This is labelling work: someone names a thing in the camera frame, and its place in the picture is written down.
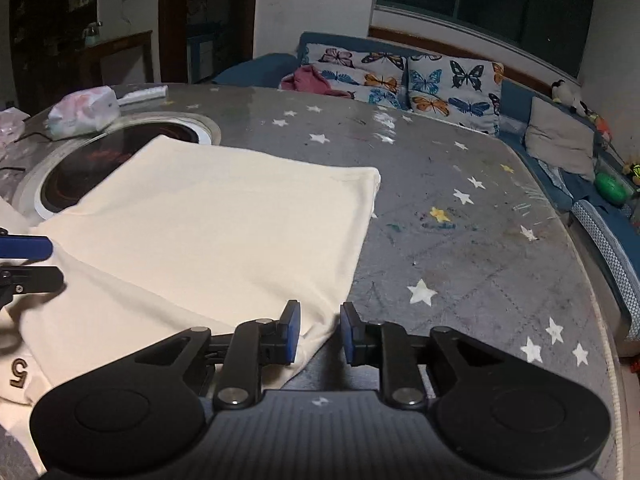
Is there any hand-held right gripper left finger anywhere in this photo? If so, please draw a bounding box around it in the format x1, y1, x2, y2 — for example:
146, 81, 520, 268
135, 299, 302, 411

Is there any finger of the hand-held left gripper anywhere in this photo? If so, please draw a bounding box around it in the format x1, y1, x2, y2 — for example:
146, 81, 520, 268
0, 266, 66, 311
0, 227, 54, 262

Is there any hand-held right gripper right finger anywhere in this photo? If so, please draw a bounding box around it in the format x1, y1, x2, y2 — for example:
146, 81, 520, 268
340, 302, 506, 409

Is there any cream white t-shirt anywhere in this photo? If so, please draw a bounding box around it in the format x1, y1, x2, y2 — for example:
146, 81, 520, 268
0, 134, 382, 480

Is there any clear plastic bag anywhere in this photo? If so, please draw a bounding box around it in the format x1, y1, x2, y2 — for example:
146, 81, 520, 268
0, 102, 32, 161

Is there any round glass induction cooktop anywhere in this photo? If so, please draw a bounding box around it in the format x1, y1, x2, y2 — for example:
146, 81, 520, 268
16, 112, 222, 227

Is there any pink white tissue pack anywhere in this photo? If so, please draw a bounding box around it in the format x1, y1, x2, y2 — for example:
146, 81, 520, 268
47, 86, 121, 141

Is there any white remote control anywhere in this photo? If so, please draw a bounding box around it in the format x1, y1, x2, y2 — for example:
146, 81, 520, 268
116, 85, 168, 107

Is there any dark wooden side table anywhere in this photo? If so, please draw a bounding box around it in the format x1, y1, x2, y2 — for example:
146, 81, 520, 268
80, 30, 154, 90

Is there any dark wooden cabinet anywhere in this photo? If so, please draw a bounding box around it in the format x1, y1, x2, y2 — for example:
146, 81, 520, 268
9, 0, 101, 116

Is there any pink cloth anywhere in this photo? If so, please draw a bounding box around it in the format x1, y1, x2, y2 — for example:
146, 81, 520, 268
279, 65, 357, 99

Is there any blue sofa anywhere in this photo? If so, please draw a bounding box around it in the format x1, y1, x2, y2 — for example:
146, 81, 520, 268
210, 31, 640, 343

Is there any blue white cabinet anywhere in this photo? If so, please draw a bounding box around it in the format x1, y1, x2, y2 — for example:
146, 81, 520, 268
187, 34, 221, 83

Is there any butterfly print pillow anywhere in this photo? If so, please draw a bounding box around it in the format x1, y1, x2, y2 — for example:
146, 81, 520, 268
406, 55, 505, 137
299, 42, 412, 110

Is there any beige cushion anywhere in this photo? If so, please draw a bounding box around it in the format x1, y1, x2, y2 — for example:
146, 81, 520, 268
524, 96, 597, 182

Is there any green ball toy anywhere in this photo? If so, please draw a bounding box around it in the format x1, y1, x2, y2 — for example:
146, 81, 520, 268
594, 172, 628, 206

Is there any black white plush toy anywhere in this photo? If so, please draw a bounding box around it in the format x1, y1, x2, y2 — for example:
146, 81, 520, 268
551, 80, 593, 117

